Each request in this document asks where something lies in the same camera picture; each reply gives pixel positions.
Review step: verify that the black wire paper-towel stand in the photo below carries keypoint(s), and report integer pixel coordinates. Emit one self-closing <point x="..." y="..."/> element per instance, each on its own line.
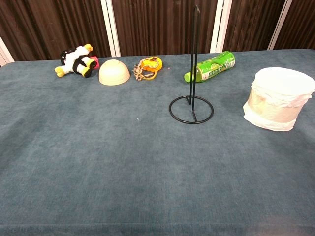
<point x="192" y="73"/>

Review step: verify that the blue table cloth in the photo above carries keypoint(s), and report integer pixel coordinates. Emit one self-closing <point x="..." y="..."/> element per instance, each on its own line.
<point x="123" y="159"/>

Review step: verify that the white toilet paper roll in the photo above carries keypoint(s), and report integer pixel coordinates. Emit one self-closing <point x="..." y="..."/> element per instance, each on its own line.
<point x="278" y="98"/>

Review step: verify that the black white plush penguin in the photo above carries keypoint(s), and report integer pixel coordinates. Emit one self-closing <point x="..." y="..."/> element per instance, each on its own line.
<point x="76" y="60"/>

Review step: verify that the beige upturned bowl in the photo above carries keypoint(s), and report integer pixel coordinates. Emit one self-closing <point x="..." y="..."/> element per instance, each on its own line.
<point x="114" y="73"/>

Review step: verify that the green plastic drink bottle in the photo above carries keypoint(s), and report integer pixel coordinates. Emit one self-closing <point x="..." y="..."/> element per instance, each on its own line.
<point x="214" y="66"/>

